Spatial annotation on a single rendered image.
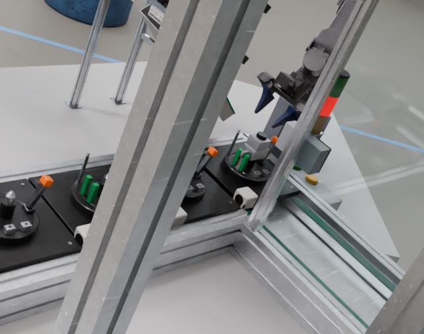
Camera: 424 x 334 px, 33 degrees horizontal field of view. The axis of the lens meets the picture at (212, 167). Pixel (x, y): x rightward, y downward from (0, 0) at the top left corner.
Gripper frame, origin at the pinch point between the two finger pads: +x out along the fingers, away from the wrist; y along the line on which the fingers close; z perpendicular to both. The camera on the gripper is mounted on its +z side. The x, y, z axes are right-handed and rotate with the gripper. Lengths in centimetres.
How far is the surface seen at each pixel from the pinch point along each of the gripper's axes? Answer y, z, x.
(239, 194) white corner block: 9.1, -2.3, 22.0
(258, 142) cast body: 1.6, -3.7, 8.3
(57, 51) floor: -224, -154, 30
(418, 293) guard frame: 82, 113, 23
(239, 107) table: -42, -55, -3
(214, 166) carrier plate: -4.1, -6.0, 20.8
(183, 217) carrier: 11.8, 15.2, 35.6
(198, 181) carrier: 2.3, 5.6, 27.1
